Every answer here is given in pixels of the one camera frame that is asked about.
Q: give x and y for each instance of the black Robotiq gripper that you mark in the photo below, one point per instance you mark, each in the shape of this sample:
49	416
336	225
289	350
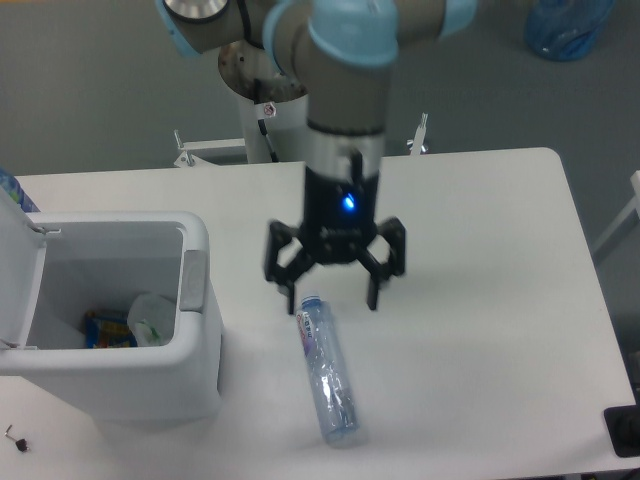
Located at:
340	220

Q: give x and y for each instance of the clear plastic water bottle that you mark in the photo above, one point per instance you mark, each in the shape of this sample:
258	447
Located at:
328	375

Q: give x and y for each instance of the clear plastic wrapper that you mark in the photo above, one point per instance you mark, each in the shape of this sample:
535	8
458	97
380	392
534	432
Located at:
151	320

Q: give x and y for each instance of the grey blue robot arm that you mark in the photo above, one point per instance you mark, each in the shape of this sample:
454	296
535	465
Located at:
343	54

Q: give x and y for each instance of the white plastic trash can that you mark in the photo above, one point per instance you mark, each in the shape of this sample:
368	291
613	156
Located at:
56	267

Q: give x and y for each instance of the white base foot right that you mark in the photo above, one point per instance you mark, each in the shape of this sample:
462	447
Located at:
417	144

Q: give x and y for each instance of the white base foot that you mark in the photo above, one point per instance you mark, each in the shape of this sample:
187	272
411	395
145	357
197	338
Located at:
223	152
417	144

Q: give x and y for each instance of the white base foot left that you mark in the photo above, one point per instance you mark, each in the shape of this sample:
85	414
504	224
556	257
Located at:
223	152

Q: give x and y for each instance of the blue yellow snack wrapper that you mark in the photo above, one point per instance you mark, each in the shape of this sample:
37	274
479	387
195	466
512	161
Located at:
107	329

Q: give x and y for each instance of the blue plastic bag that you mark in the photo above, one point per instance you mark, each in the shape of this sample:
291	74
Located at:
564	31

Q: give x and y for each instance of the blue patterned packet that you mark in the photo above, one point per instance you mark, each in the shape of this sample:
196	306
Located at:
13	188

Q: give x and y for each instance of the black device at table edge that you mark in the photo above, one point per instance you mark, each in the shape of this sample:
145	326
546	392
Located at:
623	426

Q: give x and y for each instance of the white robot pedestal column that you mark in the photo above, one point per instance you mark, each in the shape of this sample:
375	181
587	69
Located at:
272	106

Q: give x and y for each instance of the white frame post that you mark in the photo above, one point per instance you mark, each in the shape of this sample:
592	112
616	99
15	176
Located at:
620	227

